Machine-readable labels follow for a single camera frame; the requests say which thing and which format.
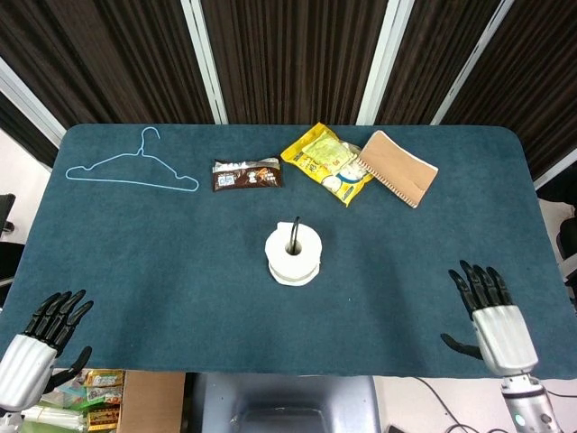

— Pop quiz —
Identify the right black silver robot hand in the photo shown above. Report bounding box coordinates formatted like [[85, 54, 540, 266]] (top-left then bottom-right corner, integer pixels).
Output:
[[440, 260, 540, 378]]

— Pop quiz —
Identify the black floor cable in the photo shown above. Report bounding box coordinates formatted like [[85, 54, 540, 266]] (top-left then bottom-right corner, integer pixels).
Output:
[[412, 376, 510, 433]]

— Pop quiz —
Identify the white tape roll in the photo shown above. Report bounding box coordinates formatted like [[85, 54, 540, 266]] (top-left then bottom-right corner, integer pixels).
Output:
[[264, 220, 324, 287]]

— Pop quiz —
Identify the brown spiral notebook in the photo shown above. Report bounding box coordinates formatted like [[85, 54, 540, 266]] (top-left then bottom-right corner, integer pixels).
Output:
[[357, 130, 439, 209]]

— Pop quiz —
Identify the yellow red snack box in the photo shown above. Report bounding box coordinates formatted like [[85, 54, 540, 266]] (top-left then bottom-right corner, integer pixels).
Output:
[[87, 405, 122, 432]]

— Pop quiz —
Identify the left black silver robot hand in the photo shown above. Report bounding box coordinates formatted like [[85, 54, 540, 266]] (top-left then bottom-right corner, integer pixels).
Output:
[[0, 290, 95, 414]]

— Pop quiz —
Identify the white partition frame post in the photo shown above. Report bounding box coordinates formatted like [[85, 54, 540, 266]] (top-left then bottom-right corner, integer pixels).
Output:
[[0, 56, 67, 148], [355, 0, 414, 126], [431, 0, 516, 126], [179, 0, 229, 125], [533, 147, 577, 190]]

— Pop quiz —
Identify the green yellow snack box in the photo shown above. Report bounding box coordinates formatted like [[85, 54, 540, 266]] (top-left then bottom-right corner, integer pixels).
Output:
[[83, 368, 125, 389]]

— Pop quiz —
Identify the white plastic bundle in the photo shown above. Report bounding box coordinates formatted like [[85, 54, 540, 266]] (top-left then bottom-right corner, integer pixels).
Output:
[[21, 404, 87, 430]]

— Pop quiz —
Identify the yellow snack bag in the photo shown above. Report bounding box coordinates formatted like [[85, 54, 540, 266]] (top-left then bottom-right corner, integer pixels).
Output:
[[279, 122, 375, 207]]

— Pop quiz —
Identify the teal table cloth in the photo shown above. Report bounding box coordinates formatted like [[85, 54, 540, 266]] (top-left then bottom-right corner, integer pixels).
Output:
[[0, 124, 577, 380]]

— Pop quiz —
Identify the black metal wire holder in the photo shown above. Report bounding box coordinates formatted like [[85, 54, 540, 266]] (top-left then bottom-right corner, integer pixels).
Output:
[[288, 216, 302, 256]]

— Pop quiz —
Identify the brown cardboard box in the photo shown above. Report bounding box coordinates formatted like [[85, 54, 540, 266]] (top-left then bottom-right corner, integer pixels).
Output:
[[119, 370, 187, 433]]

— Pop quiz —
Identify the light blue wire hanger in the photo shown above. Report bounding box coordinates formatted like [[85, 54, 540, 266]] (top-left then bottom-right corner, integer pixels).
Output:
[[65, 126, 200, 193]]

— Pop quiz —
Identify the brown snack packet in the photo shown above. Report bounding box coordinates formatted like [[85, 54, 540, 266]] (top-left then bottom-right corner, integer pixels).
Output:
[[211, 156, 284, 193]]

